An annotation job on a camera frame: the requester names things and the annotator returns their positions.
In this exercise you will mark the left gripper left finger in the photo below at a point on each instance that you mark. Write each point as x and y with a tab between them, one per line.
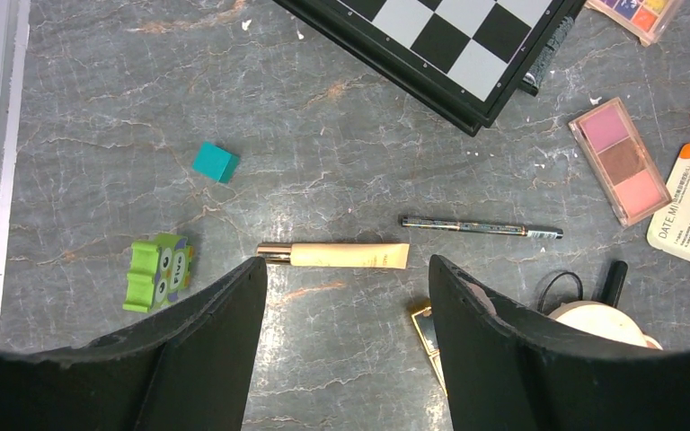
187	367

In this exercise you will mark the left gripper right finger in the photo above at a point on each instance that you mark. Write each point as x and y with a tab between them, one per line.
508	367

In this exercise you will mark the round pink powder compact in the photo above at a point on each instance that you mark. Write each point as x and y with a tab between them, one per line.
603	321

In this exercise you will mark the pink blush palette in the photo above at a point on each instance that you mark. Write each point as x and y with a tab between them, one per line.
621	162

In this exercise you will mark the black mascara tube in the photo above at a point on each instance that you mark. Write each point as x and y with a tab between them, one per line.
532	80

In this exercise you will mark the colourful eyeshadow palette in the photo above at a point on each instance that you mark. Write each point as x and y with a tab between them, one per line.
646	19

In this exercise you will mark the black makeup brush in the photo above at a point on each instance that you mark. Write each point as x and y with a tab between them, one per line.
609	294

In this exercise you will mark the black gold lipstick case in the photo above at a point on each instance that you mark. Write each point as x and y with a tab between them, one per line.
422	319

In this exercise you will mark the green toy car block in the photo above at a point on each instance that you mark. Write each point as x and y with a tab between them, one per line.
159	269

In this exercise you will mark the black eyeliner pencil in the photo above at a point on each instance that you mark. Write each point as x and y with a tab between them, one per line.
537	232

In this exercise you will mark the beige concealer tube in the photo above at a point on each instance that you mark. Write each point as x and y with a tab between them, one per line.
337	255

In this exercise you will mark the teal cube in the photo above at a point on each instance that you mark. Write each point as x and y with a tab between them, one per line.
215	162

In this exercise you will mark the black white chessboard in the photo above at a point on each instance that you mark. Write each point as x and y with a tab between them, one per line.
462	58

